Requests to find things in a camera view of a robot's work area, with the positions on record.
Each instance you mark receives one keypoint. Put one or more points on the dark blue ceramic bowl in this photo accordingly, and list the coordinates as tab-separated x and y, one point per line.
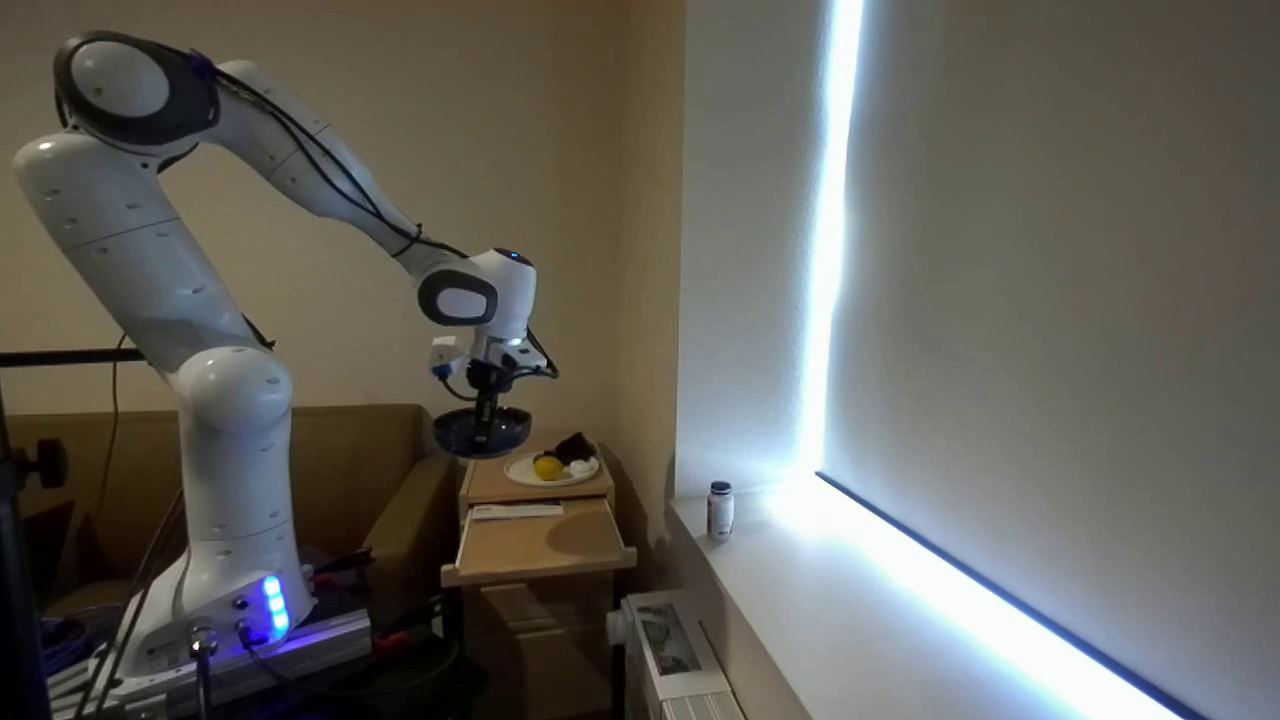
483	432

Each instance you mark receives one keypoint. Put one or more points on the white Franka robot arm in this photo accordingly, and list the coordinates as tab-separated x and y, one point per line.
200	333

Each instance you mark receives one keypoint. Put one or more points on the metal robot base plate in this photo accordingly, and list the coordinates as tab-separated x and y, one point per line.
243	661

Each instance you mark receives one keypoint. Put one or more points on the white paper sheet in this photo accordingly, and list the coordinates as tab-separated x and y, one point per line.
519	509

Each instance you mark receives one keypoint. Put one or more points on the dark object on plate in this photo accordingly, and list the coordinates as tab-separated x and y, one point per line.
572	448

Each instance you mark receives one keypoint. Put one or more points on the yellow lemon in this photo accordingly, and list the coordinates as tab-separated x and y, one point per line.
545	471

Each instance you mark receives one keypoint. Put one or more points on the white window sill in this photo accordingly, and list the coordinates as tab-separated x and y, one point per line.
852	603

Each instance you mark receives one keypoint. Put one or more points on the white roller blind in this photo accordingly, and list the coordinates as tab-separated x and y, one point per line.
1067	304

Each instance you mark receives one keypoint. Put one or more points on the light wooden dresser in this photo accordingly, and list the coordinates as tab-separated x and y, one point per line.
542	587

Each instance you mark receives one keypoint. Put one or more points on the small bottle orange label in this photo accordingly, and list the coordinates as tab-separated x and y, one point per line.
721	509

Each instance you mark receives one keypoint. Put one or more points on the brown cardboard box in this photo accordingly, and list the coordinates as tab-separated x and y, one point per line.
344	495

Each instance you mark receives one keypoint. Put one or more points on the white card with picture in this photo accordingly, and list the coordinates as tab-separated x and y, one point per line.
670	650

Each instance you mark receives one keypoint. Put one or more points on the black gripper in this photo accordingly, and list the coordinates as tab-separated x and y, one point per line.
504	363

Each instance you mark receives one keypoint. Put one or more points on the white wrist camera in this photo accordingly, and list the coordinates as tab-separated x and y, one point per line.
445	363

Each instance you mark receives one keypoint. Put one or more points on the white plate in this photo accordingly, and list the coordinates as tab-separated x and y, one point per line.
577	472

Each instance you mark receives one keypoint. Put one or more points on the black horizontal camera pole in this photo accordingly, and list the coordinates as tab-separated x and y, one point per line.
67	358

